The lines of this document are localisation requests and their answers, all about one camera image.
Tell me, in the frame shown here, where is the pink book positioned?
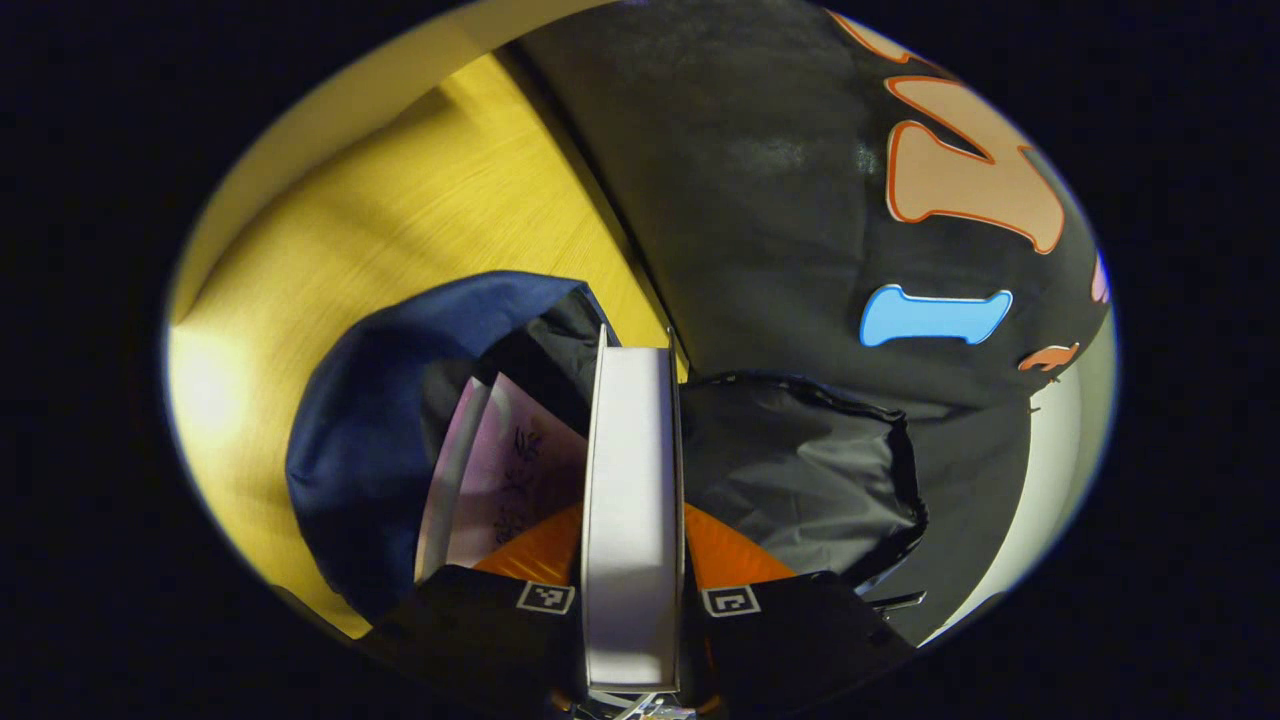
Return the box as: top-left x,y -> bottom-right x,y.
415,373 -> 591,586

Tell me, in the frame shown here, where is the black backdrop cloth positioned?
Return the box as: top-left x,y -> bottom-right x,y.
505,0 -> 1113,646

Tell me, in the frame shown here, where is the blue schoolbag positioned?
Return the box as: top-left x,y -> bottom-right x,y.
285,270 -> 931,626

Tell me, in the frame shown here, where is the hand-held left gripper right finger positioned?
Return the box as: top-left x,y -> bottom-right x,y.
683,503 -> 916,701

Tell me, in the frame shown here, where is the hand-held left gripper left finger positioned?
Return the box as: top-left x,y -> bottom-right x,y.
365,505 -> 586,701

